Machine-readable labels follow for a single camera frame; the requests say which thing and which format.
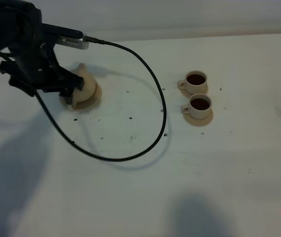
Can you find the beige teapot saucer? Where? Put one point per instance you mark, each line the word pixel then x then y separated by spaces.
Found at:
pixel 88 104

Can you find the near beige cup saucer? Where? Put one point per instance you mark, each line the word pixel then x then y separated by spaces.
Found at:
pixel 199 122

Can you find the far beige teacup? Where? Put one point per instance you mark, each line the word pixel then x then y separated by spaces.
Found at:
pixel 194 82

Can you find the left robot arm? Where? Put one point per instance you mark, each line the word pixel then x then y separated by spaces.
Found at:
pixel 27 49

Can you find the beige ceramic teapot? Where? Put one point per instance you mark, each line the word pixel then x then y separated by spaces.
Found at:
pixel 88 89

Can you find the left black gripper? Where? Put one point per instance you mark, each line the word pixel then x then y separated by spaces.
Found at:
pixel 38 69

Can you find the beige teacup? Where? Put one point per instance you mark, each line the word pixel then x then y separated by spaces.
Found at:
pixel 194 82
pixel 198 106

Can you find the near beige teacup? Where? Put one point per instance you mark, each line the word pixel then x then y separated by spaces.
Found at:
pixel 198 106

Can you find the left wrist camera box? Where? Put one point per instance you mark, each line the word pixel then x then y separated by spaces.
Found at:
pixel 63 36

